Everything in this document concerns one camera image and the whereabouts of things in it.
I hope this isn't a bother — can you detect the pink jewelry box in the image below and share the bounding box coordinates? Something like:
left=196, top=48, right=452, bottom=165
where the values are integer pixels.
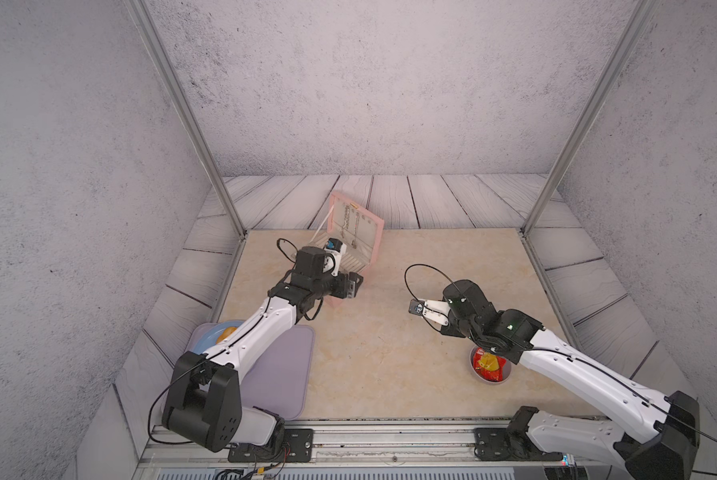
left=308, top=192, right=385, bottom=277

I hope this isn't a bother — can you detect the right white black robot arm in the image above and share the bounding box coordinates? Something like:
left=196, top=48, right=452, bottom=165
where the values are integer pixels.
left=410, top=280, right=701, bottom=479

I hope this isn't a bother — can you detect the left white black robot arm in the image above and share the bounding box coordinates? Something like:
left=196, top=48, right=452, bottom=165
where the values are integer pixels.
left=160, top=238, right=364, bottom=458

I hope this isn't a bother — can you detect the red yellow snack packet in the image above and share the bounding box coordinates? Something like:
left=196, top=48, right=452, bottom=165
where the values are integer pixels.
left=472, top=348, right=506, bottom=383

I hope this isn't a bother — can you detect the pink bowl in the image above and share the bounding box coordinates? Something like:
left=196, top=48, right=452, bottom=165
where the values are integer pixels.
left=469, top=347, right=512, bottom=385

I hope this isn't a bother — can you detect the lavender mat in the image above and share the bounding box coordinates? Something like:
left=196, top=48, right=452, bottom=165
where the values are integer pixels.
left=161, top=322, right=316, bottom=421

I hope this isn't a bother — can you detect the orange food on plate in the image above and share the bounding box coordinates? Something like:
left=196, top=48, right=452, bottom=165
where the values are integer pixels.
left=216, top=327, right=236, bottom=344

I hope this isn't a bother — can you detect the blue plate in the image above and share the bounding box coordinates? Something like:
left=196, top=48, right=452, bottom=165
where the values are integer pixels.
left=186, top=320, right=242, bottom=354

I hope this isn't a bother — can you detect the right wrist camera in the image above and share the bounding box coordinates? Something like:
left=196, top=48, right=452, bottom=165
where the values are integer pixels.
left=408, top=299, right=451, bottom=327

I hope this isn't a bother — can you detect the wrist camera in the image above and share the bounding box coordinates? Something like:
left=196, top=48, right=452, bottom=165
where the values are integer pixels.
left=324, top=238, right=346, bottom=276
left=408, top=299, right=451, bottom=327

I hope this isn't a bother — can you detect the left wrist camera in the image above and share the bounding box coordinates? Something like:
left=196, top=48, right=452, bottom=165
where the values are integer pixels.
left=324, top=238, right=346, bottom=276

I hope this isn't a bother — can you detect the aluminium front rail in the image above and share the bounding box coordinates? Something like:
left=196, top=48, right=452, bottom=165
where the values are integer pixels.
left=131, top=419, right=666, bottom=480

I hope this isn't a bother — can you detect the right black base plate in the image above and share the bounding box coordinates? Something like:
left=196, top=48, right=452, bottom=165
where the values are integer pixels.
left=474, top=428, right=564, bottom=462

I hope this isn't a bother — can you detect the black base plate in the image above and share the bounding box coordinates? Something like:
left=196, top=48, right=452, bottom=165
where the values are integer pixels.
left=228, top=427, right=314, bottom=464
left=474, top=428, right=564, bottom=462

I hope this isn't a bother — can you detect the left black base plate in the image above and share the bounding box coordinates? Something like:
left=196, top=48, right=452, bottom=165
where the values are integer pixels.
left=228, top=427, right=314, bottom=464

